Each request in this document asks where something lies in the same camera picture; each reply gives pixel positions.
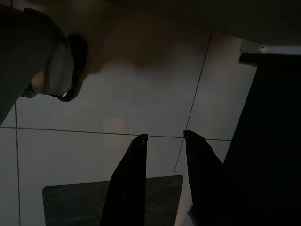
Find black robot right foot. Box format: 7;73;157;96
57;34;89;103

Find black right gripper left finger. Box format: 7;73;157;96
103;133;149;226

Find dark printed floor mat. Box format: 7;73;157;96
42;174;184;226

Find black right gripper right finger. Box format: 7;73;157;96
183;130;238;226

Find white cabinet trim strip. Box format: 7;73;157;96
238;39;301;64

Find dark cabinet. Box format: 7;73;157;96
222;53;301;226

